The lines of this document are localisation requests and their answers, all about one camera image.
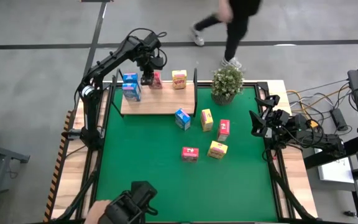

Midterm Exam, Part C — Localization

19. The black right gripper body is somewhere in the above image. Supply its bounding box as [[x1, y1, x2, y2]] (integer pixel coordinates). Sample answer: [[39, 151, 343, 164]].
[[261, 108, 291, 139]]

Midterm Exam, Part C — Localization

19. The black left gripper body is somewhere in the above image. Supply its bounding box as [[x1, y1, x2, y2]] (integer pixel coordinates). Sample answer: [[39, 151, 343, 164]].
[[137, 43, 167, 72]]

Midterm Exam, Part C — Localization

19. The red Froot Loops cereal box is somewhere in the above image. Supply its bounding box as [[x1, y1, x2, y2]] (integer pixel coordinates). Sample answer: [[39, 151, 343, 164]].
[[217, 119, 231, 142], [181, 146, 200, 163], [149, 71, 164, 90]]

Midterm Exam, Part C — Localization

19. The blue Rice Krispies cereal box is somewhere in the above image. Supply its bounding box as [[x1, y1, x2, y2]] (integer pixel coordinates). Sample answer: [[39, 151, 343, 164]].
[[122, 82, 142, 102], [122, 72, 139, 84], [174, 108, 191, 131]]

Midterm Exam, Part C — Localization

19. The yellow Corn Pops cereal box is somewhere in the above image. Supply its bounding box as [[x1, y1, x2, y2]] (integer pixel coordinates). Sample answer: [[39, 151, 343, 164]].
[[171, 69, 188, 90], [206, 140, 229, 160], [200, 108, 214, 133]]

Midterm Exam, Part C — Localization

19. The wooden shelf board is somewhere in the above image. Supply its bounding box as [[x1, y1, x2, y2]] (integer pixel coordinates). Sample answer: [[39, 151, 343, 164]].
[[110, 67, 199, 118]]

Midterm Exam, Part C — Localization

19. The green potted plant striped pot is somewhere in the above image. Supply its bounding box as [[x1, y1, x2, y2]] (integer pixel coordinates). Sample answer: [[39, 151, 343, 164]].
[[211, 65, 245, 106]]

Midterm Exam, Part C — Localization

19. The black power adapter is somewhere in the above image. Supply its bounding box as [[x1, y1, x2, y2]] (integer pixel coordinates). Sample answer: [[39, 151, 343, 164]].
[[330, 108, 350, 132]]

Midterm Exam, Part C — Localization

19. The white board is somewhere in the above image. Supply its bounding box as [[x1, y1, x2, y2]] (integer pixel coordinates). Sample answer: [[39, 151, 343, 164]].
[[315, 154, 356, 184]]

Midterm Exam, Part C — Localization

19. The person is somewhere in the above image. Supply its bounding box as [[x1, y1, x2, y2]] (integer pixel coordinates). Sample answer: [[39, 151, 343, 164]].
[[191, 0, 263, 70]]

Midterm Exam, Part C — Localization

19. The green table mat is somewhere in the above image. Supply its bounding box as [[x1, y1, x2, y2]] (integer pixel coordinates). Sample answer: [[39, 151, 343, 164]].
[[92, 86, 278, 223]]

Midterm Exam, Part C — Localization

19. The yellow black hazard strip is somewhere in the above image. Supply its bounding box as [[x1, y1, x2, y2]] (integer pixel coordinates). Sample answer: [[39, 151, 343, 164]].
[[43, 109, 75, 223]]

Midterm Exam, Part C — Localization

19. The black aluminium table frame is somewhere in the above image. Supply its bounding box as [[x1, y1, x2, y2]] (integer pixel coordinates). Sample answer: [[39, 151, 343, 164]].
[[53, 79, 319, 224]]

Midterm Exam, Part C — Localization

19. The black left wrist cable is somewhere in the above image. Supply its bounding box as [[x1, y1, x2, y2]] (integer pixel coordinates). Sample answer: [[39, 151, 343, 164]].
[[126, 27, 168, 68]]

